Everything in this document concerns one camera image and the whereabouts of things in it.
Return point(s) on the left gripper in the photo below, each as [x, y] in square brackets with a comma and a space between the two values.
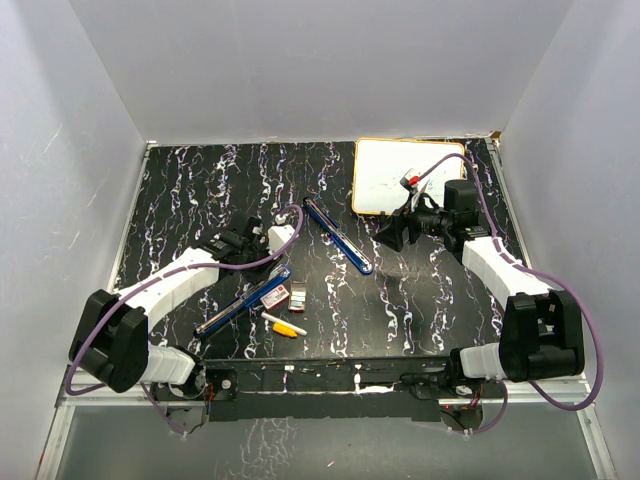
[261, 243]

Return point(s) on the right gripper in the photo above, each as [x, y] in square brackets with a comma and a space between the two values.
[391, 234]

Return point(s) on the red white staple box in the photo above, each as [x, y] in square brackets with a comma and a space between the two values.
[275, 297]

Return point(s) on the staple tray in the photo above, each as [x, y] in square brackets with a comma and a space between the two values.
[297, 298]

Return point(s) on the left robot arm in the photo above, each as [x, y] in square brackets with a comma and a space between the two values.
[112, 342]

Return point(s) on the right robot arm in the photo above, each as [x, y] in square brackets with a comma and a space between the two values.
[541, 335]

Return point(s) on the white marker pen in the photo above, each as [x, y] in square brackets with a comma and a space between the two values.
[277, 321]

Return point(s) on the yellow marker cap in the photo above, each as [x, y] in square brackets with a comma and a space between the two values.
[283, 330]

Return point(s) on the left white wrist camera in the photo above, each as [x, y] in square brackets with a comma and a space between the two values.
[279, 233]

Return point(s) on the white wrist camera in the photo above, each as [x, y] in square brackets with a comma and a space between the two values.
[412, 181]
[279, 233]

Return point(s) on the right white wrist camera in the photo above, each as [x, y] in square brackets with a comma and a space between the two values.
[412, 181]

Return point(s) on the small whiteboard orange frame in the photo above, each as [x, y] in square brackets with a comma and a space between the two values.
[380, 164]

